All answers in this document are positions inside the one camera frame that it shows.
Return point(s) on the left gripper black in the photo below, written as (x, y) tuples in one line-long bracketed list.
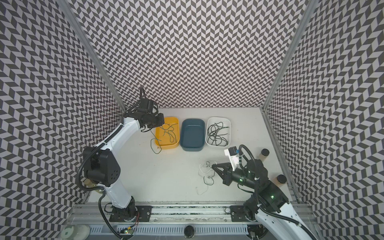
[(159, 120)]

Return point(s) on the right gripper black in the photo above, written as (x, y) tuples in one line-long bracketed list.
[(227, 175)]

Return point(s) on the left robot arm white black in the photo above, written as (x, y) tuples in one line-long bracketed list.
[(100, 169)]

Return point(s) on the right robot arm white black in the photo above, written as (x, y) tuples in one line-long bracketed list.
[(286, 225)]

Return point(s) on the yellow plastic bin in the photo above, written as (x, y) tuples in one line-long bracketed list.
[(167, 136)]

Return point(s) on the white plastic bin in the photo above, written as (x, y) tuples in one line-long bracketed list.
[(218, 132)]

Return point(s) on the spice jar black lid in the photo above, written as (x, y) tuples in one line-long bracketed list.
[(264, 154), (280, 180)]

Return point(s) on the dark teal plastic bin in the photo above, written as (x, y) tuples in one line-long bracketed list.
[(193, 135)]

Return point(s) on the small yellow round object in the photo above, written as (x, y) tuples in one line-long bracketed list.
[(90, 186)]

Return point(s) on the white tape roll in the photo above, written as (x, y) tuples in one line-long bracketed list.
[(75, 232)]

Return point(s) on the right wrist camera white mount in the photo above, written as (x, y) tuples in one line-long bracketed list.
[(233, 154)]

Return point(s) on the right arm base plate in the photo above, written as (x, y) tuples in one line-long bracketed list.
[(241, 214)]

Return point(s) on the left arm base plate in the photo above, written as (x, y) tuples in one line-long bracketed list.
[(131, 213)]

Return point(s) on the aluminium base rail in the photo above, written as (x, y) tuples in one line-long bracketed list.
[(164, 213)]

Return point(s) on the left corner aluminium post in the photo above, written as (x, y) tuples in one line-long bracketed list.
[(70, 16)]

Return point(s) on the corner aluminium post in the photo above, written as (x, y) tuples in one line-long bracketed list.
[(309, 11), (70, 16)]

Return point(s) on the right corner aluminium post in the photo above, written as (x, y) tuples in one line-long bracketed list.
[(309, 11)]

